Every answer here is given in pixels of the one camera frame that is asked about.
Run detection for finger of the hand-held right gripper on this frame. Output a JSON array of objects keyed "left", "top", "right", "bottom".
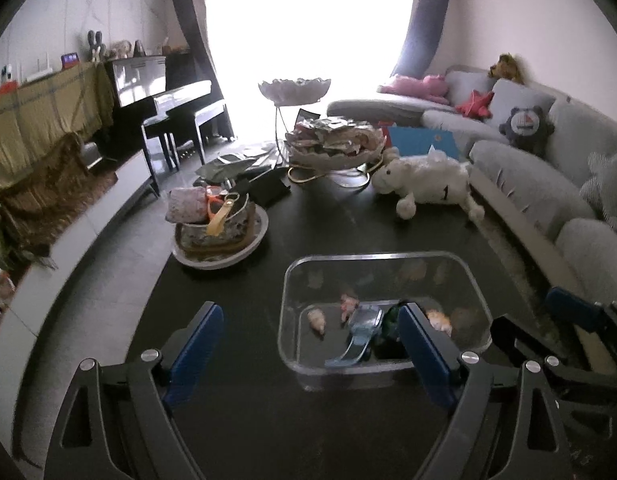
[
  {"left": 491, "top": 314, "right": 564, "bottom": 366},
  {"left": 545, "top": 286, "right": 617, "bottom": 361}
]

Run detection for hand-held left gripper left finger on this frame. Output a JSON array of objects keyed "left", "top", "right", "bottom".
[{"left": 43, "top": 301, "right": 224, "bottom": 480}]

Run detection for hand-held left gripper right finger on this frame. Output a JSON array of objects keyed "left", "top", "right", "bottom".
[{"left": 397, "top": 302, "right": 577, "bottom": 480}]

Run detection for yellow round rabbit keychain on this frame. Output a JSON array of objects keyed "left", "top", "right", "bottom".
[{"left": 426, "top": 310, "right": 454, "bottom": 336}]

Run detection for light blue watch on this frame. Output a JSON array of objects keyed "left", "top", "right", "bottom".
[{"left": 325, "top": 305, "right": 384, "bottom": 367}]

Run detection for clear plastic container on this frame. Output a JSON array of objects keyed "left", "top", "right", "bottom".
[{"left": 278, "top": 252, "right": 494, "bottom": 376}]

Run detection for black desktop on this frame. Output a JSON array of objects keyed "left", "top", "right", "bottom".
[{"left": 26, "top": 160, "right": 544, "bottom": 480}]

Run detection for white plate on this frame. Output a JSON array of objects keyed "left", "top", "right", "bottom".
[{"left": 171, "top": 205, "right": 270, "bottom": 268}]

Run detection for plate of assorted items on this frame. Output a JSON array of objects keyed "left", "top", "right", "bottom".
[{"left": 166, "top": 185, "right": 259, "bottom": 256}]

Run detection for grey curved sofa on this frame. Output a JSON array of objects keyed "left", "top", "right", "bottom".
[{"left": 326, "top": 65, "right": 617, "bottom": 376}]

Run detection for striped star cushion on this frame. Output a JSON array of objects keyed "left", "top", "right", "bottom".
[{"left": 580, "top": 147, "right": 617, "bottom": 233}]

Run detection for white plush sheep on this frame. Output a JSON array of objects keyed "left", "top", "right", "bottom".
[{"left": 371, "top": 150, "right": 485, "bottom": 222}]

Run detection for white low cabinet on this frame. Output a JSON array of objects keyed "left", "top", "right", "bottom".
[{"left": 0, "top": 150, "right": 162, "bottom": 361}]

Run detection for black pouch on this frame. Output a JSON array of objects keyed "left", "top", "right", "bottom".
[{"left": 233, "top": 167, "right": 292, "bottom": 207}]

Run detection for grey cushion with dark print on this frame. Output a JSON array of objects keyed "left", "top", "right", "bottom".
[{"left": 486, "top": 79, "right": 559, "bottom": 157}]

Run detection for silver foil bag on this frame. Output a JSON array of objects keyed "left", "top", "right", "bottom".
[{"left": 194, "top": 152, "right": 259, "bottom": 183}]

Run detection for blue board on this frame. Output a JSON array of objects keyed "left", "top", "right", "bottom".
[{"left": 386, "top": 126, "right": 460, "bottom": 161}]

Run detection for red star plush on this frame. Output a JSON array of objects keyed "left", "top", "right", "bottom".
[{"left": 456, "top": 89, "right": 494, "bottom": 120}]

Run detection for grey small appliance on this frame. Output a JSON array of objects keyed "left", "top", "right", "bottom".
[{"left": 77, "top": 141, "right": 108, "bottom": 172}]

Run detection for black piano bench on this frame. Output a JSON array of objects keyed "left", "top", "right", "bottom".
[{"left": 141, "top": 99, "right": 230, "bottom": 171}]

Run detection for brown plush toy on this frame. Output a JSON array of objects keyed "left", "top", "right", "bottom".
[{"left": 489, "top": 53, "right": 524, "bottom": 83}]

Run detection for pink plush toy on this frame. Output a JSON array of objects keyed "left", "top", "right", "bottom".
[{"left": 377, "top": 74, "right": 450, "bottom": 106}]

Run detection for yellow cloth covered cabinet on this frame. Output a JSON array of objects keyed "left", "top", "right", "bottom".
[{"left": 0, "top": 62, "right": 116, "bottom": 251}]

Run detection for black piano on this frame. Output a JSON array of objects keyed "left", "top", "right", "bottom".
[{"left": 104, "top": 52, "right": 226, "bottom": 126}]

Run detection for white tiered fruit bowl stand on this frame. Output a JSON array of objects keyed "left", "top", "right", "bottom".
[{"left": 257, "top": 77, "right": 387, "bottom": 188}]

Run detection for white router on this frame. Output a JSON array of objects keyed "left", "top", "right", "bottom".
[{"left": 21, "top": 52, "right": 53, "bottom": 83}]

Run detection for grey bunny figurine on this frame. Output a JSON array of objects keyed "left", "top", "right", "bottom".
[{"left": 87, "top": 30, "right": 106, "bottom": 62}]

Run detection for dark blue curtain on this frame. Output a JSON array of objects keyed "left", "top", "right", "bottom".
[
  {"left": 168, "top": 0, "right": 235, "bottom": 138},
  {"left": 391, "top": 0, "right": 452, "bottom": 78}
]

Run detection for red white figure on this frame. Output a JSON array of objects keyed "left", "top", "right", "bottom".
[{"left": 0, "top": 63, "right": 19, "bottom": 97}]

